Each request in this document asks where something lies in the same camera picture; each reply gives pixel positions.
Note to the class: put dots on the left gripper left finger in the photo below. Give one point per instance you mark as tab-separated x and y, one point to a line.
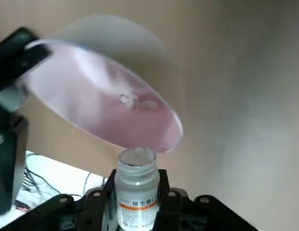
79	214

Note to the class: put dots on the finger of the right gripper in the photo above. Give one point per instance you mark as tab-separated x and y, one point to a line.
14	45
36	56

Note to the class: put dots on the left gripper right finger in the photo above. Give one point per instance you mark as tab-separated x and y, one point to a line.
187	216

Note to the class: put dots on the white vitamin bottle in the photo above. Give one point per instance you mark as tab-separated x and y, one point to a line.
137	183

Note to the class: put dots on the white vitamin tablet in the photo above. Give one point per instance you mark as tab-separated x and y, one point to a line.
123	98

